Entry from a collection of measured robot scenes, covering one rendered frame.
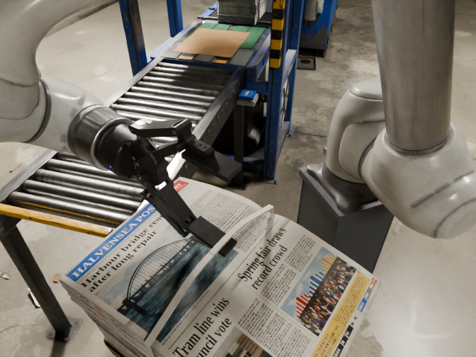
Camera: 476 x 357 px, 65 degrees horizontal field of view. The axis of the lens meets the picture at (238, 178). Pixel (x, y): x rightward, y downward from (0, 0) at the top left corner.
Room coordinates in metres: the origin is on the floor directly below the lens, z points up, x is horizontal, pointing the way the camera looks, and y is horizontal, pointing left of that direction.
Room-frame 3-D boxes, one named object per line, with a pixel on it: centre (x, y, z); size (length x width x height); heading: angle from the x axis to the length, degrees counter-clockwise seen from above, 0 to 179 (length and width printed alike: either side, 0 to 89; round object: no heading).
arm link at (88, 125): (0.48, 0.20, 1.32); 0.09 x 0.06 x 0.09; 144
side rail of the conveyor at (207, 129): (1.37, 0.15, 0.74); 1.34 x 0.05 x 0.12; 164
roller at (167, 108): (1.57, 0.36, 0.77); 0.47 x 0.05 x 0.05; 74
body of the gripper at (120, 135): (0.44, 0.14, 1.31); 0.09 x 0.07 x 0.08; 54
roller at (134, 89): (1.69, 0.32, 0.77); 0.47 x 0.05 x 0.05; 74
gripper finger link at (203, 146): (0.37, 0.05, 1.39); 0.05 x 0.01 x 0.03; 54
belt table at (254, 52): (2.42, 0.12, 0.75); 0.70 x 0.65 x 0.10; 164
